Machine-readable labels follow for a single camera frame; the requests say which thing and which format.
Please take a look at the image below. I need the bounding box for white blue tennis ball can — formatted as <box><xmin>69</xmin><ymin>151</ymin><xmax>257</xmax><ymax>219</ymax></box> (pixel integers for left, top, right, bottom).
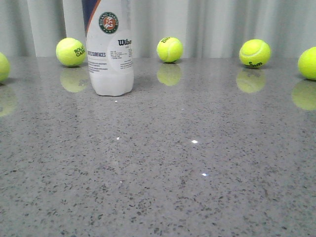
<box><xmin>81</xmin><ymin>0</ymin><xmax>134</xmax><ymax>96</ymax></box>

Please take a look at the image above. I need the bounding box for center yellow tennis ball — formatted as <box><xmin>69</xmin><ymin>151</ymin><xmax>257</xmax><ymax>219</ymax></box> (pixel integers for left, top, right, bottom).
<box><xmin>157</xmin><ymin>37</ymin><xmax>183</xmax><ymax>63</ymax></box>

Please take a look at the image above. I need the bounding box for tennis ball with black lettering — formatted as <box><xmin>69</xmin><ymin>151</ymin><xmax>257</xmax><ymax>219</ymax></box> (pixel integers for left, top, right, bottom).
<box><xmin>56</xmin><ymin>38</ymin><xmax>86</xmax><ymax>67</ymax></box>

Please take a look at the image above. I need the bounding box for right yellow Wilson tennis ball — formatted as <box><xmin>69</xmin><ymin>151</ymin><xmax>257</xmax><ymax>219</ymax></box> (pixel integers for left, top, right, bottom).
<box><xmin>239</xmin><ymin>39</ymin><xmax>271</xmax><ymax>68</ymax></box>

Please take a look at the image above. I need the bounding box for far right tennis ball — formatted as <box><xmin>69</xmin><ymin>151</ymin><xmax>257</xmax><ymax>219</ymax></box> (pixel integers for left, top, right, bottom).
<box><xmin>298</xmin><ymin>47</ymin><xmax>316</xmax><ymax>80</ymax></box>

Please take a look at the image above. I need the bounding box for far left tennis ball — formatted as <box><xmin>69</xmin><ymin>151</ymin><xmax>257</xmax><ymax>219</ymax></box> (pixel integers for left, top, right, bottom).
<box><xmin>0</xmin><ymin>52</ymin><xmax>10</xmax><ymax>81</ymax></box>

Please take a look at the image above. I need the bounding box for grey-white curtain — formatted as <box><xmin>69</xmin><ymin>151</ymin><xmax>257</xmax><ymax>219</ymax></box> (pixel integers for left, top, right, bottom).
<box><xmin>0</xmin><ymin>0</ymin><xmax>316</xmax><ymax>58</ymax></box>

